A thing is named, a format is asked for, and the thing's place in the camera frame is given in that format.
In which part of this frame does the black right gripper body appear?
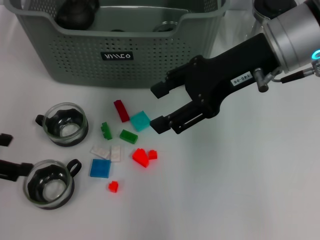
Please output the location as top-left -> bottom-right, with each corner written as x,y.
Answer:
184,32 -> 281,118

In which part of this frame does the red sloped building brick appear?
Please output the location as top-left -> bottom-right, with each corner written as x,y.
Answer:
131,148 -> 150,168

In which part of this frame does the grey perforated storage bin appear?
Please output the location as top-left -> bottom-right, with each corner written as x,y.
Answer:
9,0 -> 232,90

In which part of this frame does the teal square building plate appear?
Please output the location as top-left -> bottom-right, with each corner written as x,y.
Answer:
129,110 -> 153,133

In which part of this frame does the dark red long brick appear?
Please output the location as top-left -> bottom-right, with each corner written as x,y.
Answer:
113,99 -> 130,123

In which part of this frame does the green rectangular building brick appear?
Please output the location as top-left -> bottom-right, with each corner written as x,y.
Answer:
119,129 -> 139,145

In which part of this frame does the small green building brick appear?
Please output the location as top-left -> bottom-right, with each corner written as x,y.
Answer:
100,121 -> 113,141

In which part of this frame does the white flat building plate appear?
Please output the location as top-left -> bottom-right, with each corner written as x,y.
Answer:
110,145 -> 123,163
89,145 -> 112,160

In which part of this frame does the glass teapot steel infuser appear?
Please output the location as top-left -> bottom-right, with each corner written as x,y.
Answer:
250,0 -> 300,37

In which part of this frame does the blue square building plate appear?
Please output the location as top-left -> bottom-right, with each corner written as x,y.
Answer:
89,158 -> 112,179

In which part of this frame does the black round teapot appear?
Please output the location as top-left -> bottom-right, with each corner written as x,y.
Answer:
54,0 -> 100,30

